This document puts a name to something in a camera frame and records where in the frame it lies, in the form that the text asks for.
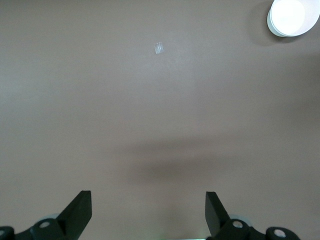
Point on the white bowl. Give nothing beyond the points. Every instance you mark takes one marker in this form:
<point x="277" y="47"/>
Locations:
<point x="275" y="32"/>

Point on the small clear tape piece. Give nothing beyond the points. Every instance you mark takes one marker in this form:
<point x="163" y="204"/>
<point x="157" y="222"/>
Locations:
<point x="158" y="48"/>

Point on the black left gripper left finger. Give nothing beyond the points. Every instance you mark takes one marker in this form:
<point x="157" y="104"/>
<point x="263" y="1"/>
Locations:
<point x="70" y="222"/>

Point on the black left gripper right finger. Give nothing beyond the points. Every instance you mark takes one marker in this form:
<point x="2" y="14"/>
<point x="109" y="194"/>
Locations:
<point x="221" y="227"/>

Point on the brown table cover sheet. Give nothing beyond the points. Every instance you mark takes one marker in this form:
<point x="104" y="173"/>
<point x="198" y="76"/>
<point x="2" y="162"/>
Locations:
<point x="125" y="100"/>

